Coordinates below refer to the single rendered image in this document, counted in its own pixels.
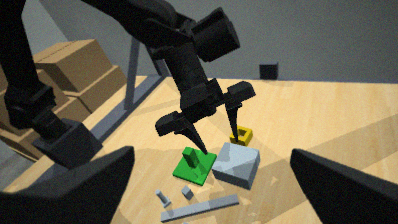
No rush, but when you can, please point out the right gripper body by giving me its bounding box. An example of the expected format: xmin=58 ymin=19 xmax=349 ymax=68
xmin=155 ymin=67 xmax=256 ymax=137

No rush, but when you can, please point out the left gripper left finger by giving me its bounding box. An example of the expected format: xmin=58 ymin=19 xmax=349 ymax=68
xmin=0 ymin=146 xmax=135 ymax=224

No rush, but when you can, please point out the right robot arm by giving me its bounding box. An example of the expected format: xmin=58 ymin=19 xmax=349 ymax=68
xmin=0 ymin=0 xmax=240 ymax=144

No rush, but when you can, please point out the yellow square nut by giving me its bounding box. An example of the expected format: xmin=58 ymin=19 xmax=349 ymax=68
xmin=229 ymin=125 xmax=253 ymax=147

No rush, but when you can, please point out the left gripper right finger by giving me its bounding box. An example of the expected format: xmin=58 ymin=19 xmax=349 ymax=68
xmin=290 ymin=148 xmax=398 ymax=224

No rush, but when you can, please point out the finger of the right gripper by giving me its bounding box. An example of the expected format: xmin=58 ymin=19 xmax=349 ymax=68
xmin=174 ymin=121 xmax=208 ymax=155
xmin=225 ymin=102 xmax=242 ymax=142

